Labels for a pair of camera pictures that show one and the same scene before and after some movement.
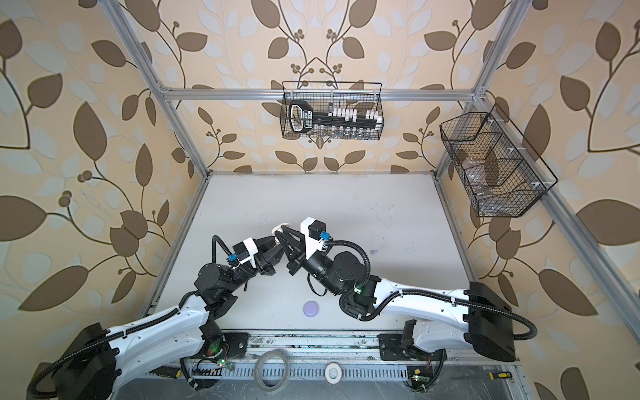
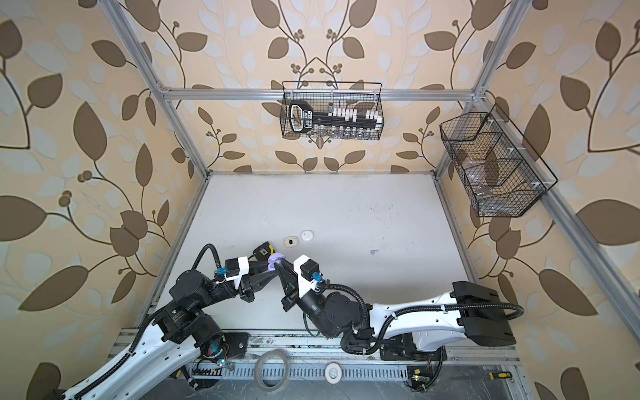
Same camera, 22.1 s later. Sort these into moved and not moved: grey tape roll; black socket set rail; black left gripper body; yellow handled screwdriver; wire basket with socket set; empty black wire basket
Moved: black left gripper body
Not moved: empty black wire basket; wire basket with socket set; black socket set rail; grey tape roll; yellow handled screwdriver
